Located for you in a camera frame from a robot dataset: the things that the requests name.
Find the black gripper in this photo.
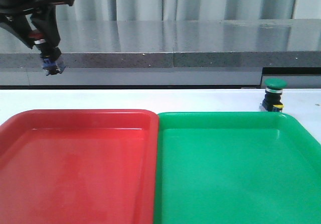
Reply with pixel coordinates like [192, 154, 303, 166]
[1, 0, 75, 49]

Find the red mushroom push button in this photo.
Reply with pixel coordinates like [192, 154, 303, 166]
[29, 30, 66, 76]

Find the green mushroom push button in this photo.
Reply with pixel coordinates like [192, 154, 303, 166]
[259, 78, 287, 112]

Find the grey pleated curtain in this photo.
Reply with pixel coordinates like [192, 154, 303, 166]
[57, 0, 296, 21]

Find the grey stone counter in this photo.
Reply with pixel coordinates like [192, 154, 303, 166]
[1, 20, 320, 89]

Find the red plastic tray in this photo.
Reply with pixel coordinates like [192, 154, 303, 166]
[1, 109, 158, 223]

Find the green plastic tray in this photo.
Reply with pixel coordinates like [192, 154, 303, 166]
[154, 112, 320, 223]

